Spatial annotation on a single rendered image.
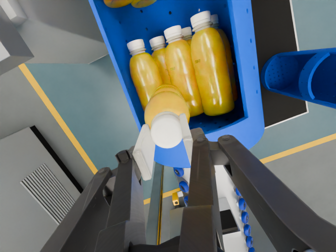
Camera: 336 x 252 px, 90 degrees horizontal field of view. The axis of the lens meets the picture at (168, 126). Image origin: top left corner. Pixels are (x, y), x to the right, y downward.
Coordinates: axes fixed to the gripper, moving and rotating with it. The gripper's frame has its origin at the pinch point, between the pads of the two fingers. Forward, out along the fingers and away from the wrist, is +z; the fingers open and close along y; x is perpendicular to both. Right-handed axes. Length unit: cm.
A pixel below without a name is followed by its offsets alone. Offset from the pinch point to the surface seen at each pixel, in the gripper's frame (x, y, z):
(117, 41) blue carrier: 15.1, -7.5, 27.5
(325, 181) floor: -156, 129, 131
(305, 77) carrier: -20, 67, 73
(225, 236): -51, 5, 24
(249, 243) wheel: -73, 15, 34
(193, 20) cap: 13.1, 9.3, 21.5
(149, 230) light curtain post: -64, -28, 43
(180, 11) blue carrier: 18.6, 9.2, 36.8
